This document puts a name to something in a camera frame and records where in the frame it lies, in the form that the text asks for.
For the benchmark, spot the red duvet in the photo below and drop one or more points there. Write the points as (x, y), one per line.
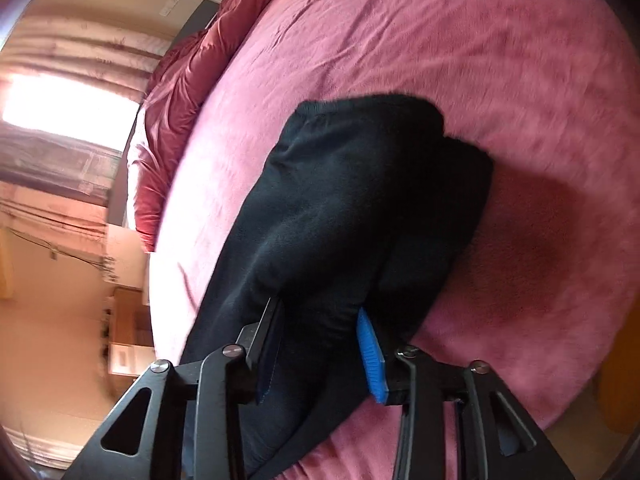
(170, 110)

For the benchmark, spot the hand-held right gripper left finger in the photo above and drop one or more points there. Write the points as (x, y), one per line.
(267, 360)

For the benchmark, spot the black pants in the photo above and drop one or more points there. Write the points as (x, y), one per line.
(340, 200)

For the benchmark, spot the patterned curtain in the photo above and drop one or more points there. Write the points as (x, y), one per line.
(75, 55)

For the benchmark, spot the pink bed sheet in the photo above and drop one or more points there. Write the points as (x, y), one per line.
(450, 60)

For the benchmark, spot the orange wooden furniture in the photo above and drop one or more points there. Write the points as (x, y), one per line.
(617, 395)

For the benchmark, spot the wooden desk with drawers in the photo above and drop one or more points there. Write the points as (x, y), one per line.
(127, 330)

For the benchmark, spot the white floral cabinet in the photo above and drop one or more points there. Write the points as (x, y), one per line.
(125, 250)

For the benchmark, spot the dark headboard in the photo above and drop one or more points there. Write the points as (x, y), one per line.
(195, 22)

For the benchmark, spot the bright window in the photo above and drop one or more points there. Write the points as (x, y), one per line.
(65, 105)

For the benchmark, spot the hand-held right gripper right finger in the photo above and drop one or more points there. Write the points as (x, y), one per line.
(372, 360)

